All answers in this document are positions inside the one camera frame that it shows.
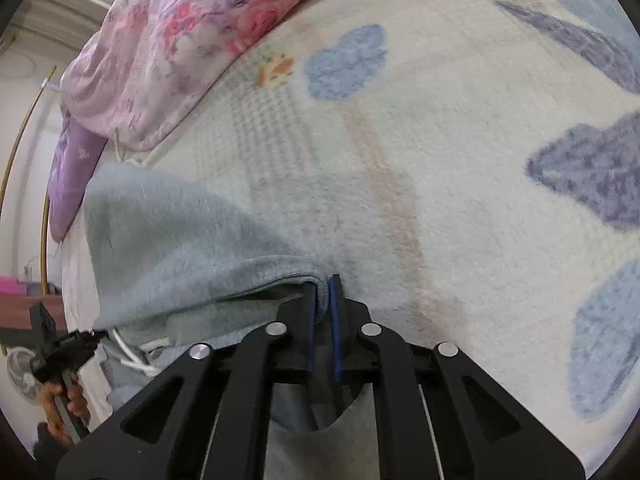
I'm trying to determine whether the person's left forearm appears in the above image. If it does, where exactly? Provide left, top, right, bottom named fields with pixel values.
left=32, top=422, right=72, bottom=468

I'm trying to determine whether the wooden desk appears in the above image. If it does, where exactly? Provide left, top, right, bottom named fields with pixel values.
left=0, top=294, right=67, bottom=332

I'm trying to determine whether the person's left hand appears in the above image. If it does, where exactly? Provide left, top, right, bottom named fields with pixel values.
left=41, top=381, right=92, bottom=445

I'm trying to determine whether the beige curtain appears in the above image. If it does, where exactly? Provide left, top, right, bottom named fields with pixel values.
left=9, top=0, right=128, bottom=48

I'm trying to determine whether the pink box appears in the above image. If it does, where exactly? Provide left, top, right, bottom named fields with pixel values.
left=0, top=275, right=29, bottom=297

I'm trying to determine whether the purple pillow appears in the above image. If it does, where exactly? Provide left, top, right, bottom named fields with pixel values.
left=46, top=114, right=109, bottom=242

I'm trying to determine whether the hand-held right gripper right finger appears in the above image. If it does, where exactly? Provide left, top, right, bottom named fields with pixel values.
left=328, top=274, right=587, bottom=480

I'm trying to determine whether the white standing fan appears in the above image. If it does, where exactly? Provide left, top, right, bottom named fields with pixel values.
left=6, top=349, right=49, bottom=407

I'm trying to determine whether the curved gold pole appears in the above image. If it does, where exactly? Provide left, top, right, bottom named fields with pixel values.
left=0, top=65, right=59, bottom=297

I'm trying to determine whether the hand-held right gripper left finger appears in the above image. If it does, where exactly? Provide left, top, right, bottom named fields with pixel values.
left=55, top=284, right=318, bottom=480

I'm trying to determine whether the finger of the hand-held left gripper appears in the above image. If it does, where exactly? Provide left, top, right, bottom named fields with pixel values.
left=67, top=329, right=109, bottom=361

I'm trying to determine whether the pink floral quilt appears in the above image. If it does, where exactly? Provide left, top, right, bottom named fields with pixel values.
left=60, top=0, right=353, bottom=152

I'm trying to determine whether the light blue hoodie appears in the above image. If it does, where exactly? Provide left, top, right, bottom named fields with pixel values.
left=82, top=162, right=382, bottom=480

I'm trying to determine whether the white blanket with blue clouds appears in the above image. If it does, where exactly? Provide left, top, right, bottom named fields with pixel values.
left=59, top=0, right=640, bottom=480

